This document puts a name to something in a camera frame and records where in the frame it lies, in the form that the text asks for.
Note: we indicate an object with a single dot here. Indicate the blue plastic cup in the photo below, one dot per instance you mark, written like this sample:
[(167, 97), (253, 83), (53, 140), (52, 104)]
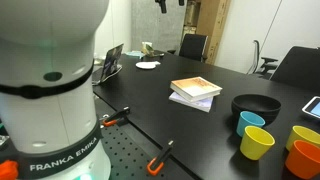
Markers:
[(248, 118)]

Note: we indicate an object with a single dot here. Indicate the yellow cup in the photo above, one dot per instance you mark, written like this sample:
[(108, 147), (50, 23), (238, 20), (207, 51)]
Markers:
[(256, 142), (302, 133)]

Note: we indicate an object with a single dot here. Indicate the orange plastic cup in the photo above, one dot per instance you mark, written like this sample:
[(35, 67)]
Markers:
[(303, 160)]

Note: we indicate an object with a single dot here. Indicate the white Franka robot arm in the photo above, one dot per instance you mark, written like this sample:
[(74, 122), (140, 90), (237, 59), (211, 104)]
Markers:
[(46, 97)]

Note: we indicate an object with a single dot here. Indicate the white paper plate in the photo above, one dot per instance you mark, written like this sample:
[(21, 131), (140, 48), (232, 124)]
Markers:
[(147, 65)]

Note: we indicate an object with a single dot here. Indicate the orange cover book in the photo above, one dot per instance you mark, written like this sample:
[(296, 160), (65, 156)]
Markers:
[(195, 89)]

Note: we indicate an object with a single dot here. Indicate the items pile on table end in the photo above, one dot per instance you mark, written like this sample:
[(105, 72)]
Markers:
[(146, 50)]

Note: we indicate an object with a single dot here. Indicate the white book underneath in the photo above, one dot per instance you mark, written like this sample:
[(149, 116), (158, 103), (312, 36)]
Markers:
[(203, 105)]

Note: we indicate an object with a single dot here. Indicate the far black orange clamp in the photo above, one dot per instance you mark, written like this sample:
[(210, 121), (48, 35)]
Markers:
[(113, 119)]

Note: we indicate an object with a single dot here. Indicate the black orange clamp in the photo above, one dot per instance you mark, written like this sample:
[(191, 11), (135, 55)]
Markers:
[(113, 119), (157, 163)]

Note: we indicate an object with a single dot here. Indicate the black office chair far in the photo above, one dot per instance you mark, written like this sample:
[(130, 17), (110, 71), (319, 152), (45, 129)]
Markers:
[(193, 46)]

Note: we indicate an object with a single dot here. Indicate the black office chair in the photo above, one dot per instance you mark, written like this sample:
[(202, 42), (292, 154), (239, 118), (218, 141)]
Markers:
[(193, 46), (300, 68)]

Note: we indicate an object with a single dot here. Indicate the open laptop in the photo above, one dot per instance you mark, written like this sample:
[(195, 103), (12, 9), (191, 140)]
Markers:
[(110, 66)]

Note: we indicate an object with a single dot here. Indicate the near black orange clamp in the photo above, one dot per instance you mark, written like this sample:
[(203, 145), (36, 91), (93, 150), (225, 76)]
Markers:
[(157, 163)]

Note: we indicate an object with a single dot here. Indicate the cardboard box tall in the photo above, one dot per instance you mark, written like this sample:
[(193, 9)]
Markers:
[(212, 18)]

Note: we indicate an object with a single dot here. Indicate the grey office chair back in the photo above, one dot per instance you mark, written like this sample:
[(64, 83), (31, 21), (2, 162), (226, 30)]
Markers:
[(262, 67)]

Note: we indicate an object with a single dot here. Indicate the black bowl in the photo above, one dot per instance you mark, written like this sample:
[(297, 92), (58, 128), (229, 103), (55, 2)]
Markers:
[(266, 107)]

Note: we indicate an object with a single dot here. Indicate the black office chair right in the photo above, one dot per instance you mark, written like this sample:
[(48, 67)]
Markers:
[(300, 68)]

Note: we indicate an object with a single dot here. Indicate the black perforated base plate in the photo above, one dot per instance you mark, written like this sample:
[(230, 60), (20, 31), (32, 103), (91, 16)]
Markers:
[(129, 161)]

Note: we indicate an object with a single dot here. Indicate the tablet with white frame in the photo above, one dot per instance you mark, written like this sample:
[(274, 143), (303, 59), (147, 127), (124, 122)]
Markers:
[(312, 108)]

